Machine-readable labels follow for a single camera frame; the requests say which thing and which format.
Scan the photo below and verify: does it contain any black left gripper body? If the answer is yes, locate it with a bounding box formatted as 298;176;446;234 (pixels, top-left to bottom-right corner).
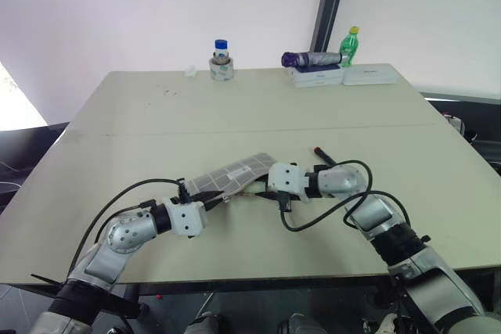
189;191;211;210

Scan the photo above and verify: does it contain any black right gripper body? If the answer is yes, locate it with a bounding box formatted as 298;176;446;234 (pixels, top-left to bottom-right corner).
266;177;294;214

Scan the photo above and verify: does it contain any grey grid pencil pouch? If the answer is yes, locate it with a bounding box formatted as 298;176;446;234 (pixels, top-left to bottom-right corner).
183;151;278;201

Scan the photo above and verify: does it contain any black marker with red cap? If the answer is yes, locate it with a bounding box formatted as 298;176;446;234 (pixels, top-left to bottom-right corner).
312;147;337;167

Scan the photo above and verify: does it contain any dark rounded shape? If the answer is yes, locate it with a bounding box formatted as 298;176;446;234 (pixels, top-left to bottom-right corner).
276;312;333;334
183;311;230;334

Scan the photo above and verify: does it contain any white printed tape roll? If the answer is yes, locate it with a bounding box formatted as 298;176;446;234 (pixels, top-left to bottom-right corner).
208;56;236;84

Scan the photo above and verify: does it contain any white box with blue lid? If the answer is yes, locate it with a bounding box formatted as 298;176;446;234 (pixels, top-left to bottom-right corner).
289;64;345;89

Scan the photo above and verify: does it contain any folded purple grey umbrella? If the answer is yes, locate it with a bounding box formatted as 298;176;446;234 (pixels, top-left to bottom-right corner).
280;51;345;69

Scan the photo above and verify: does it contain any clear bottle with blue cap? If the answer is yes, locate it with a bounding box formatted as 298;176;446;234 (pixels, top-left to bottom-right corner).
212;38;230;66

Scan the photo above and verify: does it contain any flat white box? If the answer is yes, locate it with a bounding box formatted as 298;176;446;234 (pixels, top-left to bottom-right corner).
342;63;396;87

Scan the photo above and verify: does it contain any green bottle with yellow cap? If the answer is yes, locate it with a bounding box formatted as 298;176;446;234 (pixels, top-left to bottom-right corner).
338;26;361;68

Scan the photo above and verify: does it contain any dark grey window pillar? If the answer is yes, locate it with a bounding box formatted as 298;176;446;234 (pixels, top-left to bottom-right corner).
308;0;351;56

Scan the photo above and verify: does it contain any dark cluttered side desk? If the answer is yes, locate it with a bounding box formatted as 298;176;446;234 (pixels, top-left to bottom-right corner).
420;91;501;190

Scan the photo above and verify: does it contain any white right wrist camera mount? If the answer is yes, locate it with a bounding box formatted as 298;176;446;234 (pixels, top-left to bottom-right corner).
267;161;311;204

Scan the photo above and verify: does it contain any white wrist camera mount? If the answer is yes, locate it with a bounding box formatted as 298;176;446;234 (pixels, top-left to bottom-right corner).
267;161;311;204
161;196;209;239

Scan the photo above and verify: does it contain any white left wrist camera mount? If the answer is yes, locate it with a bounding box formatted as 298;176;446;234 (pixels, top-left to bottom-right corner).
161;196;209;239

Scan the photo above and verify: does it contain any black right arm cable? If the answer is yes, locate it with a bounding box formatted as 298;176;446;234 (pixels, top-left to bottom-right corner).
278;160;413;234

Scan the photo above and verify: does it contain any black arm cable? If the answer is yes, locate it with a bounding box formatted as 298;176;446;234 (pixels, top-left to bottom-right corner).
67;177;193;278
278;160;413;234

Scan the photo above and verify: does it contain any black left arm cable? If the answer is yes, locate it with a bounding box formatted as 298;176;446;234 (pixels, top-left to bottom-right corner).
67;177;193;278

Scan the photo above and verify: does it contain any black metal table frame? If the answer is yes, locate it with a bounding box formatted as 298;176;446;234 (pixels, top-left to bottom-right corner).
30;269;501;321

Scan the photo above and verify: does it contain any black desk with cables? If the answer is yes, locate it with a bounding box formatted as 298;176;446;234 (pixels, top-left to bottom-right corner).
0;121;70;214

